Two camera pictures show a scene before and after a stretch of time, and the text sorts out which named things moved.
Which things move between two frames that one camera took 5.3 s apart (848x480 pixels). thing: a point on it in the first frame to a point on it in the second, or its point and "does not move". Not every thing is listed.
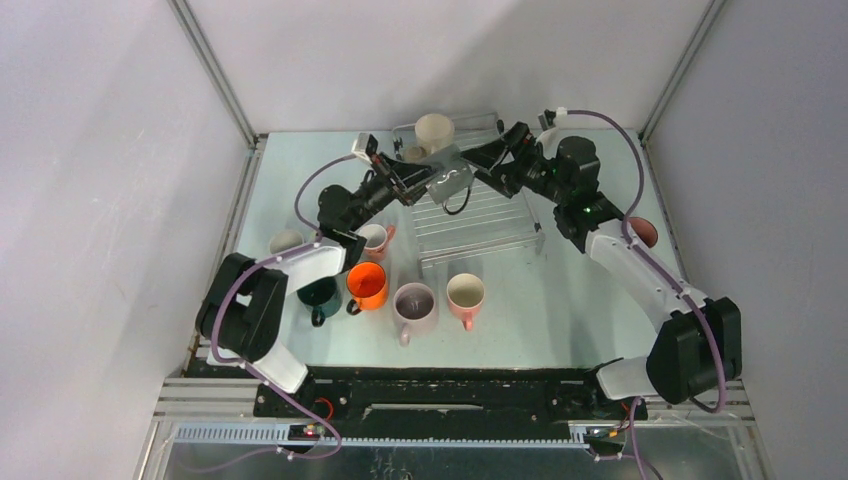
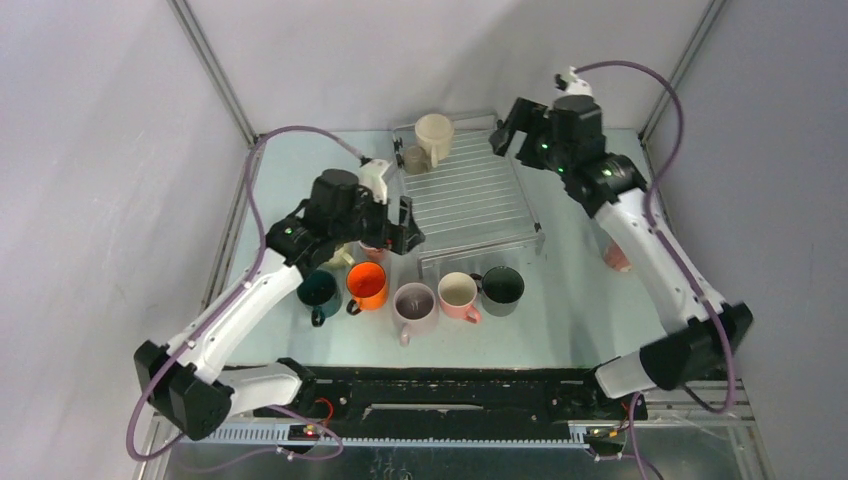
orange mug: [367, 284] does not move
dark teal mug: [324, 297] does not move
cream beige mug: [434, 132] does not move
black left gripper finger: [407, 173] to [413, 234]
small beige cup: [415, 154] does not move
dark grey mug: [449, 179] to [500, 288]
